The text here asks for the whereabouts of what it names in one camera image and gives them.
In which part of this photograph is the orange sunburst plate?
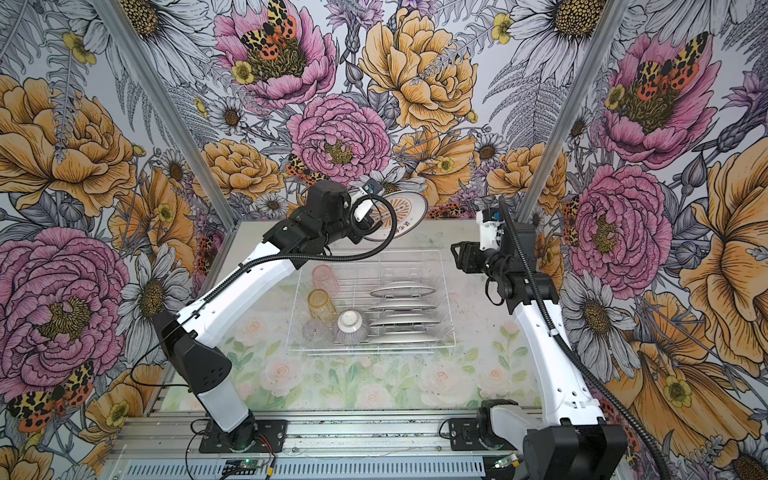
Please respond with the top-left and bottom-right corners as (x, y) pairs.
(365, 191), (429, 242)

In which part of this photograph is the green rim hao shi plate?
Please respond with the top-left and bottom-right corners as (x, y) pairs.
(370, 315), (440, 328)

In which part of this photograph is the red character plate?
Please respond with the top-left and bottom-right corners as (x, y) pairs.
(369, 282), (436, 299)

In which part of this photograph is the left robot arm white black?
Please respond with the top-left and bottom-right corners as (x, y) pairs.
(152, 180), (393, 452)

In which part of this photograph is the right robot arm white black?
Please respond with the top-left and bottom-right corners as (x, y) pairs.
(450, 220), (628, 479)

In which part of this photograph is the pink glass cup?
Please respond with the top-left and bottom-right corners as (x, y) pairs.
(312, 264), (340, 297)

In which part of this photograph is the amber glass cup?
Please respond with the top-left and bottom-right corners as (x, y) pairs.
(307, 289), (338, 324)

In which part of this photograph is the ribbed white bowl upside down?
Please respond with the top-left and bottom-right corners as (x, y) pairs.
(334, 309), (370, 346)

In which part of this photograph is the clear glass cup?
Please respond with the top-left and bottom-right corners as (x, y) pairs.
(301, 318), (333, 349)

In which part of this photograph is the green circuit board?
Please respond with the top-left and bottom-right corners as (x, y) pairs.
(221, 459), (261, 479)

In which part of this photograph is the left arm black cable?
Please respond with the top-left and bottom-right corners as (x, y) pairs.
(128, 193), (400, 391)

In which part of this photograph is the white wire dish rack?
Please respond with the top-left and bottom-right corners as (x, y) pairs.
(287, 249), (456, 355)

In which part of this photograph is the left aluminium frame post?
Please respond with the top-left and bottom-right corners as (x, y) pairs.
(94, 1), (238, 232)

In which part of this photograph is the aluminium frame post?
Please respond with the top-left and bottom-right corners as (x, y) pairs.
(516, 1), (629, 223)
(94, 1), (238, 232)

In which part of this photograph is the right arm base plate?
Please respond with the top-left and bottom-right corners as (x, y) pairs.
(447, 417), (500, 452)

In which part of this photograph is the aluminium front rail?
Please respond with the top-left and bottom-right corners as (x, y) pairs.
(108, 410), (476, 460)

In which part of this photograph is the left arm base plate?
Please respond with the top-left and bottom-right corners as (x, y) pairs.
(199, 418), (288, 454)

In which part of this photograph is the white vented cable duct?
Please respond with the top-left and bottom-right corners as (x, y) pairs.
(111, 456), (486, 479)

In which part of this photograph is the right aluminium frame post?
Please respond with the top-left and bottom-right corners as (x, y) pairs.
(516, 1), (629, 223)

